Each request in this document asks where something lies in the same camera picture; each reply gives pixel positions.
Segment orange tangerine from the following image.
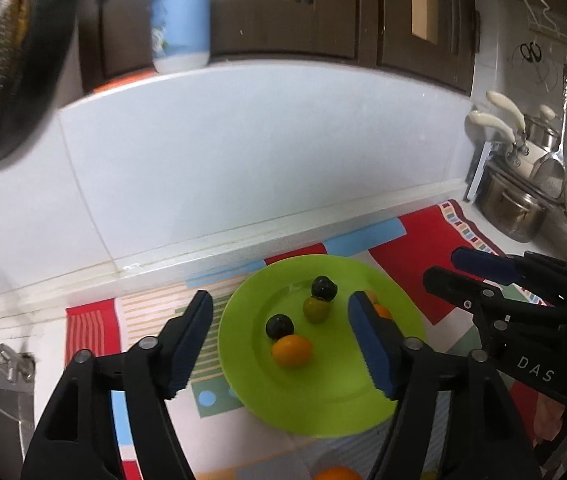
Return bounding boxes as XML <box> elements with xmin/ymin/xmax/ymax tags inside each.
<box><xmin>365</xmin><ymin>289</ymin><xmax>393</xmax><ymax>320</ymax></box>

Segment dark plum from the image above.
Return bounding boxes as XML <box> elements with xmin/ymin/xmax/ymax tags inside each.
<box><xmin>265</xmin><ymin>314</ymin><xmax>294</xmax><ymax>341</ymax></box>
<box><xmin>311</xmin><ymin>275</ymin><xmax>338</xmax><ymax>302</ymax></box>

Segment large orange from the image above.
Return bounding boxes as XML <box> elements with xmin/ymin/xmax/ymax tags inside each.
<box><xmin>313</xmin><ymin>466</ymin><xmax>363</xmax><ymax>480</ymax></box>

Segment green citrus fruit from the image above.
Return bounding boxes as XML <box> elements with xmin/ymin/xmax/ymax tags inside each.
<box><xmin>303</xmin><ymin>296</ymin><xmax>331</xmax><ymax>324</ymax></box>

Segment small orange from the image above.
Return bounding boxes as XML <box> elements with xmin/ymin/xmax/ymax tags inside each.
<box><xmin>272</xmin><ymin>335</ymin><xmax>314</xmax><ymax>368</ymax></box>

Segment steel pot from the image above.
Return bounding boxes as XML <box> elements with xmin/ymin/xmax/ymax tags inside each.
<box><xmin>475</xmin><ymin>168</ymin><xmax>547</xmax><ymax>243</ymax></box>

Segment metal skimmer ladle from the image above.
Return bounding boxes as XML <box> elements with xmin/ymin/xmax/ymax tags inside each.
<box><xmin>531</xmin><ymin>63</ymin><xmax>567</xmax><ymax>200</ymax></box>

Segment chrome faucet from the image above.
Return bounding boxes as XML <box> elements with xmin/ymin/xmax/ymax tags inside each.
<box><xmin>0</xmin><ymin>342</ymin><xmax>35</xmax><ymax>382</ymax></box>

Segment colourful patchwork tablecloth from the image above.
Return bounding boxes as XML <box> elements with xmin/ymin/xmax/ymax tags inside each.
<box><xmin>66</xmin><ymin>200</ymin><xmax>524</xmax><ymax>479</ymax></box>

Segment green plate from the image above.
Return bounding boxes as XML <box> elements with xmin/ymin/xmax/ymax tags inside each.
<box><xmin>218</xmin><ymin>255</ymin><xmax>425</xmax><ymax>438</ymax></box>

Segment black scissors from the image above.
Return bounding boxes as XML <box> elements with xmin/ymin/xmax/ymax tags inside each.
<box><xmin>519</xmin><ymin>41</ymin><xmax>543</xmax><ymax>63</ymax></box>

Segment dark wooden cabinet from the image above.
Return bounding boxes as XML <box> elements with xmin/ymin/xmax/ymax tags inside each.
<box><xmin>78</xmin><ymin>0</ymin><xmax>477</xmax><ymax>93</ymax></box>

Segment blue white bottle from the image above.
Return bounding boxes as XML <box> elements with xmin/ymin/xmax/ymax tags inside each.
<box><xmin>150</xmin><ymin>0</ymin><xmax>211</xmax><ymax>74</ymax></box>

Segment black frying pan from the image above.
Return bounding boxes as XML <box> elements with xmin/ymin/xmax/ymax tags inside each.
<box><xmin>0</xmin><ymin>0</ymin><xmax>78</xmax><ymax>160</ymax></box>

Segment cream pan handle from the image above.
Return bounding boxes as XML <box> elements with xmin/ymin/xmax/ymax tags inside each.
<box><xmin>467</xmin><ymin>110</ymin><xmax>517</xmax><ymax>145</ymax></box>
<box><xmin>485</xmin><ymin>90</ymin><xmax>526</xmax><ymax>132</ymax></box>

